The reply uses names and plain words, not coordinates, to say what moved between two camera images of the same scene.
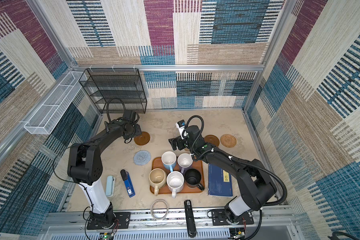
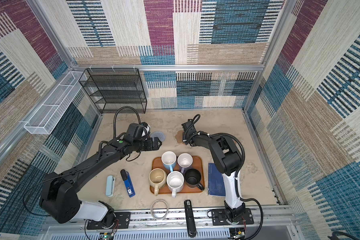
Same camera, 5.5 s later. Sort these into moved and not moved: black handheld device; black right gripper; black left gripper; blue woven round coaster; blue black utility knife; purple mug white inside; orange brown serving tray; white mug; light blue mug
Moved: black left gripper; black right gripper; blue woven round coaster
Not moved: purple mug white inside; light blue mug; black handheld device; white mug; orange brown serving tray; blue black utility knife
